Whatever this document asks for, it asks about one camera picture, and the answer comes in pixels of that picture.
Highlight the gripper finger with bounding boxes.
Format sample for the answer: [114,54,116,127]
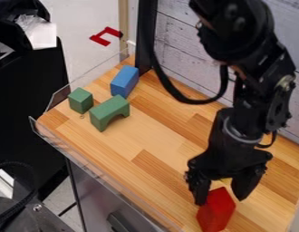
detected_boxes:
[229,164,268,202]
[186,172,214,207]

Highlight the green cube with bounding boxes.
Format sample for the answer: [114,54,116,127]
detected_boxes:
[67,87,95,115]

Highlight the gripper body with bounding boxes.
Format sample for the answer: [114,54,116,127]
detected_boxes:
[184,108,275,185]

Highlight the blue block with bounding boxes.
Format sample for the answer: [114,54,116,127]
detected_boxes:
[109,64,140,99]

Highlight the green arch block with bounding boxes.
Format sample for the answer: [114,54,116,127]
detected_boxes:
[87,94,131,133]

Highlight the red bracket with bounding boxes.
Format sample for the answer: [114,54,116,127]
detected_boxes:
[89,26,124,47]

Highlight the red block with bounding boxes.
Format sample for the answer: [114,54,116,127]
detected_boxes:
[194,186,237,232]

